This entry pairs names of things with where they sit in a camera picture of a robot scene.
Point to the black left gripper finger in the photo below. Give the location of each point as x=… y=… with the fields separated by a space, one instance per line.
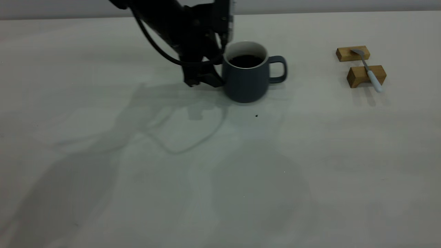
x=213 y=78
x=191 y=77

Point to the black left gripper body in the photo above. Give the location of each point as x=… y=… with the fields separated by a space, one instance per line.
x=196 y=38

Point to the dark grey coffee mug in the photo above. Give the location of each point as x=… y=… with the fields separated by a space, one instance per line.
x=246 y=84

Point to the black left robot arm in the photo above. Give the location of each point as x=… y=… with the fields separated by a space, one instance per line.
x=158 y=17

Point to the flat wooden block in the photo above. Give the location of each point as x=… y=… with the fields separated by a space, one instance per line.
x=344 y=54

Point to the arched wooden block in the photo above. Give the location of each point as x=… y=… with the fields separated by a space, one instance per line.
x=358 y=73

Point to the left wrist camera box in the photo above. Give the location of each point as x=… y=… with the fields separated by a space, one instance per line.
x=224 y=17

